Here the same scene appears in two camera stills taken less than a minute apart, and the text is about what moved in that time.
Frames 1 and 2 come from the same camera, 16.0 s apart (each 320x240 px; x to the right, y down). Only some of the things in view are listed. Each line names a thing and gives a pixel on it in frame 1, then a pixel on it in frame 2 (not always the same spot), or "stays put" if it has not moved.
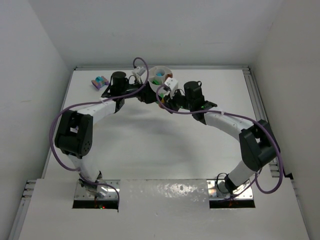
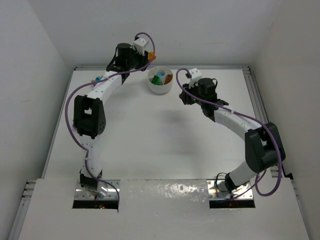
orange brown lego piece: (169, 75) stays put
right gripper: (167, 101) to (186, 96)
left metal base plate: (112, 194) stays put
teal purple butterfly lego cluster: (99, 81) stays put
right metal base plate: (217, 189) stays put
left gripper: (148, 95) to (144, 60)
